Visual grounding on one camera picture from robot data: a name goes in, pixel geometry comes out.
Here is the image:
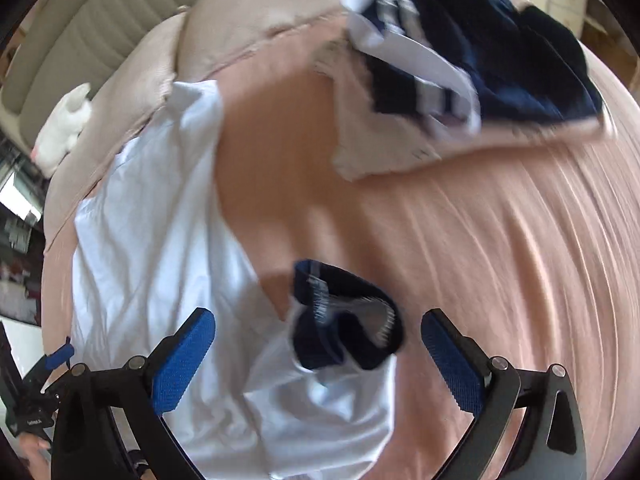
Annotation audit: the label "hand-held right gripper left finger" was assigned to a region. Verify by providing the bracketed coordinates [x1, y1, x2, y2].
[50, 307, 217, 480]

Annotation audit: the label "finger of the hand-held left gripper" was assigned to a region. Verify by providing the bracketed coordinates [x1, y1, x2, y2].
[27, 343, 76, 386]

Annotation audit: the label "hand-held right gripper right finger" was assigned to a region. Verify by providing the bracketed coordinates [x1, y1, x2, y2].
[420, 308, 588, 480]

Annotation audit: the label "white shirt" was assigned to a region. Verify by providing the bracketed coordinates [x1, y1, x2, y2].
[70, 79, 406, 480]

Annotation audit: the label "pink sheet bed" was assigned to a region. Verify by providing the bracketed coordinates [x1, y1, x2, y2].
[40, 0, 640, 480]

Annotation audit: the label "glass door wardrobe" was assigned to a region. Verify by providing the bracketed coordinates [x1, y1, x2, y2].
[0, 125, 51, 321]

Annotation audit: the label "beige printed garment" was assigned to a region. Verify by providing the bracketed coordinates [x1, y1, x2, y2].
[312, 40, 618, 183]

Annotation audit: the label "white rabbit plush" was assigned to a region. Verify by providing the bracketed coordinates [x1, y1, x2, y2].
[31, 82, 93, 178]

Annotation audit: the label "beige checked pillow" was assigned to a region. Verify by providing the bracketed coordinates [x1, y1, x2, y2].
[42, 7, 191, 256]
[177, 0, 351, 86]

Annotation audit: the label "navy shorts white stripes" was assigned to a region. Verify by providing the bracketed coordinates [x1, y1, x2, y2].
[345, 0, 606, 136]

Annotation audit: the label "grey padded headboard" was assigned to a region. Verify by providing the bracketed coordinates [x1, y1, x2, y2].
[0, 0, 201, 121]

